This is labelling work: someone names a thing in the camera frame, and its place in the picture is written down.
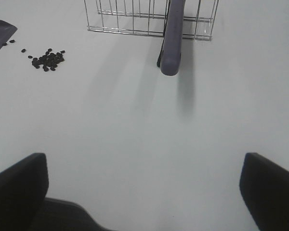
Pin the chrome wire dish rack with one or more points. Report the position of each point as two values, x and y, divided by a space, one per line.
148 17

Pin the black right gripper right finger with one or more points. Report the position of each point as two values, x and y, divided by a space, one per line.
264 187

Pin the pile of dark coffee beans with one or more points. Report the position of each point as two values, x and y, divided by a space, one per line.
47 60

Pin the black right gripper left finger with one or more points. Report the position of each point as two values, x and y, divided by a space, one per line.
24 205

